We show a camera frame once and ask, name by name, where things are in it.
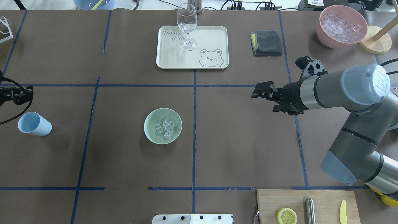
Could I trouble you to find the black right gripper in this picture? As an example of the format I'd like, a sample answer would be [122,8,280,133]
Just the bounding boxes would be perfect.
[251,81,307,116]

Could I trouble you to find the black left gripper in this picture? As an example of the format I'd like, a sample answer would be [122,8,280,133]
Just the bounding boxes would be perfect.
[0,86,34,106]

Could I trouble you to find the light blue plastic cup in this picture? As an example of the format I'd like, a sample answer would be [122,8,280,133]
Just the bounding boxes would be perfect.
[18,112,52,136]

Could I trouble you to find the ice cubes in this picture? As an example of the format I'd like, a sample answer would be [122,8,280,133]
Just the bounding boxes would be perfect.
[155,119,176,139]

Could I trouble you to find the light green bowl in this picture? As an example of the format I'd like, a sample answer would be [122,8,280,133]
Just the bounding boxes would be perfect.
[143,108,183,145]

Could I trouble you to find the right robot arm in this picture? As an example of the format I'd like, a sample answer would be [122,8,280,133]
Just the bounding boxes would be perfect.
[251,60,397,200]

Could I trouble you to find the pink bowl of ice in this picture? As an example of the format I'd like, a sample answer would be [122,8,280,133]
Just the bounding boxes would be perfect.
[317,5,368,49]

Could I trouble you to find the blue bowl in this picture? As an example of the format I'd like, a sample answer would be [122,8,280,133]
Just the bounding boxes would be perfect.
[73,0,115,10]

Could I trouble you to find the cream bear tray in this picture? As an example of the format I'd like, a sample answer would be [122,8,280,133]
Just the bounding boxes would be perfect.
[156,26,229,69]

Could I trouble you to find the clear wine glass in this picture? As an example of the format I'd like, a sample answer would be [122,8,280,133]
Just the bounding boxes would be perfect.
[177,3,197,51]

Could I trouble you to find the lemon half slice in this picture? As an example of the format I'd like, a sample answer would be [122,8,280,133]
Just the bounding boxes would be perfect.
[275,208,298,224]

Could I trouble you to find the wooden cutting board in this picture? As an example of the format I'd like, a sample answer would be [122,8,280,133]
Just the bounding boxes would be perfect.
[257,189,361,224]

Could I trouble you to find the wooden mug stand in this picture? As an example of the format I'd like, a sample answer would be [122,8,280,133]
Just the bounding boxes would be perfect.
[359,17,398,55]

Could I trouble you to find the yellow plastic knife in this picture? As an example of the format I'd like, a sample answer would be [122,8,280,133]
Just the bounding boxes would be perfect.
[339,200,347,224]

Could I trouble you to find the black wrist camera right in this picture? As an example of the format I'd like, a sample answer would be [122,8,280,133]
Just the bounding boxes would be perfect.
[295,56,328,81]

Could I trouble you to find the white wire rack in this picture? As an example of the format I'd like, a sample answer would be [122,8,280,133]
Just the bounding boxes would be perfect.
[0,16,14,43]

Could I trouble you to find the aluminium frame post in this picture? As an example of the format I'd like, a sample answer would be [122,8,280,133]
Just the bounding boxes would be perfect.
[187,0,203,14]

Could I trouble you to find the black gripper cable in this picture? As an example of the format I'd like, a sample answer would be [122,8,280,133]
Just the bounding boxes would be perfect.
[381,58,398,75]

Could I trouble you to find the steel cylinder handle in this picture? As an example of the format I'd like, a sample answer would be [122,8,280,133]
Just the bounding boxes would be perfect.
[305,198,316,224]

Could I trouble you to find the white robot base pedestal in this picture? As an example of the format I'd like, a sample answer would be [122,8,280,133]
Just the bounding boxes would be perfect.
[152,213,234,224]

